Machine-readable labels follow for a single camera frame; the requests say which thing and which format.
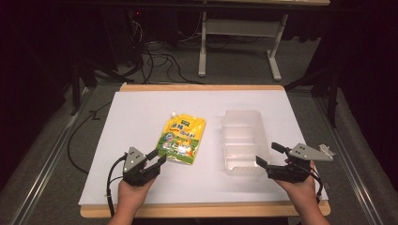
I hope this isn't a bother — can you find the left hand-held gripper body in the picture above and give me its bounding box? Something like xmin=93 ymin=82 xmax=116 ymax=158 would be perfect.
xmin=122 ymin=146 xmax=162 ymax=188

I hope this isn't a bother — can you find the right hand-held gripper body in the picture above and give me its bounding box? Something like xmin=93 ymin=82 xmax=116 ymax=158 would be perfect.
xmin=264 ymin=142 xmax=335 ymax=184

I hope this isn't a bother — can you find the clear plastic container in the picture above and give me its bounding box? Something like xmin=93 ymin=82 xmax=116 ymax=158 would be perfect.
xmin=221 ymin=109 xmax=272 ymax=176

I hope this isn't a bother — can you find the yellow green spout pouch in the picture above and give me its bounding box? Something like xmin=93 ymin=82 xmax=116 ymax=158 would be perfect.
xmin=155 ymin=112 xmax=207 ymax=166

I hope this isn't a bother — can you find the person's left hand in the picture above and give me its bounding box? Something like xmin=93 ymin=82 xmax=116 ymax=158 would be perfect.
xmin=116 ymin=177 xmax=157 ymax=209

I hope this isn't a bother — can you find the person's right hand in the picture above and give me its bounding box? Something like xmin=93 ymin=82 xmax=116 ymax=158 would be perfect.
xmin=274 ymin=158 xmax=318 ymax=204

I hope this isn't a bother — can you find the white table sheet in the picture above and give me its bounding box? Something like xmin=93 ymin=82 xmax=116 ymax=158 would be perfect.
xmin=78 ymin=90 xmax=329 ymax=207

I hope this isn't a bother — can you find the black metal stand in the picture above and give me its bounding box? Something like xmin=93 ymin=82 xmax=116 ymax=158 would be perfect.
xmin=69 ymin=58 xmax=99 ymax=117
xmin=283 ymin=61 xmax=342 ymax=129

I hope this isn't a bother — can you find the dark equipment with red light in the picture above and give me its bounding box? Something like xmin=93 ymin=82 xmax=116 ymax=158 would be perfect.
xmin=102 ymin=6 xmax=144 ymax=65

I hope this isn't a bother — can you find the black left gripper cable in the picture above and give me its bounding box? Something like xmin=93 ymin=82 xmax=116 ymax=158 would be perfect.
xmin=105 ymin=155 xmax=129 ymax=218

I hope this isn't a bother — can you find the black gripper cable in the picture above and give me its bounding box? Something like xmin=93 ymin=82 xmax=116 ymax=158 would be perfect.
xmin=105 ymin=155 xmax=129 ymax=218
xmin=308 ymin=167 xmax=324 ymax=204

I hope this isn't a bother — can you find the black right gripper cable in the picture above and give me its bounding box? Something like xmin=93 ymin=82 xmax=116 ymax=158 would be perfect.
xmin=308 ymin=167 xmax=324 ymax=204

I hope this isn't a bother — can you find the metal floor rail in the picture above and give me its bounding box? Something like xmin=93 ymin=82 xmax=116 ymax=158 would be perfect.
xmin=8 ymin=87 xmax=96 ymax=225
xmin=314 ymin=96 xmax=380 ymax=225

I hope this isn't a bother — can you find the long black floor cable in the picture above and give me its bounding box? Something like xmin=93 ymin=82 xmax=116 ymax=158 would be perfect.
xmin=67 ymin=101 xmax=113 ymax=174

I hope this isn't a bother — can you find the bundle of black floor cables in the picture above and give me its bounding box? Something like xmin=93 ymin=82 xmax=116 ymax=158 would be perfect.
xmin=126 ymin=12 xmax=205 ymax=86

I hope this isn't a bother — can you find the white metal desk frame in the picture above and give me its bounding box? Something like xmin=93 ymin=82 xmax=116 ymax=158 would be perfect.
xmin=197 ymin=10 xmax=291 ymax=83

